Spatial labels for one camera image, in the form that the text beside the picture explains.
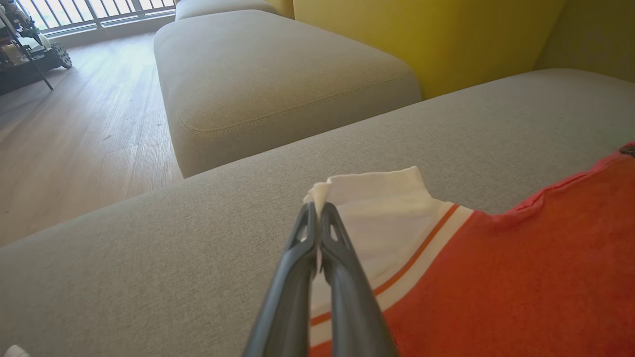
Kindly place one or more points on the grey fabric ottoman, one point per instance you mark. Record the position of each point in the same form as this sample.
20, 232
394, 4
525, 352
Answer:
268, 84

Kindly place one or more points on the balcony railing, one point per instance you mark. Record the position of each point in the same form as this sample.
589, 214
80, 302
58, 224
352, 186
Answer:
99, 10

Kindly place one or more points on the yellow sofa backrest cushion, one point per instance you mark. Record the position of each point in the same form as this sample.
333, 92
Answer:
436, 39

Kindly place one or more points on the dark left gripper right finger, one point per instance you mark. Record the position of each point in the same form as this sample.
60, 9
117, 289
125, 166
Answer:
352, 307

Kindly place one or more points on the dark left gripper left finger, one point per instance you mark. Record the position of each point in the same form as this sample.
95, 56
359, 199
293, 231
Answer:
292, 297

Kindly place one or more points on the red garment with white stripes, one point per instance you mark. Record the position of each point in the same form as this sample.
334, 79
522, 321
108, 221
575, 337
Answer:
521, 277

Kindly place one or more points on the wheeled robot in background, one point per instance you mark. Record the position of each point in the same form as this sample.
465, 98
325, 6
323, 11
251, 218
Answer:
57, 54

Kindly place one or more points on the olive yellow backrest cushion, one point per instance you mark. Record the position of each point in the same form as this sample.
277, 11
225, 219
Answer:
595, 34

